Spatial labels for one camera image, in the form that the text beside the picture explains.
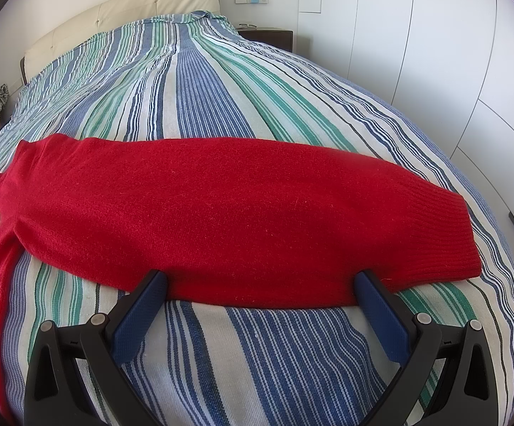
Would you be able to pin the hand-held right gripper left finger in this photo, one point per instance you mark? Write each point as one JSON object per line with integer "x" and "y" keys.
{"x": 134, "y": 324}

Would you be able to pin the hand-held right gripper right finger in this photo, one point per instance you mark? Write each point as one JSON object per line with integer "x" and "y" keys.
{"x": 383, "y": 319}

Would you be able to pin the red knit sweater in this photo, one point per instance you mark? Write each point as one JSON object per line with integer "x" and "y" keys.
{"x": 221, "y": 213}

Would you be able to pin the striped bedspread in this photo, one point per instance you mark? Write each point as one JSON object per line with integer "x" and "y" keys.
{"x": 283, "y": 364}

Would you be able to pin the white wardrobe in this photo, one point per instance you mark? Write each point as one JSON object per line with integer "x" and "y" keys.
{"x": 439, "y": 53}

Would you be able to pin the dark wooden nightstand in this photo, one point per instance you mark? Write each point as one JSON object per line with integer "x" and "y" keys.
{"x": 272, "y": 37}

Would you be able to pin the cream padded headboard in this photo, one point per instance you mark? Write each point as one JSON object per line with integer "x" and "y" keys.
{"x": 119, "y": 13}

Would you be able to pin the black eyeglasses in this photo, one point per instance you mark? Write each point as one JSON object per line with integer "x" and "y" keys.
{"x": 249, "y": 25}

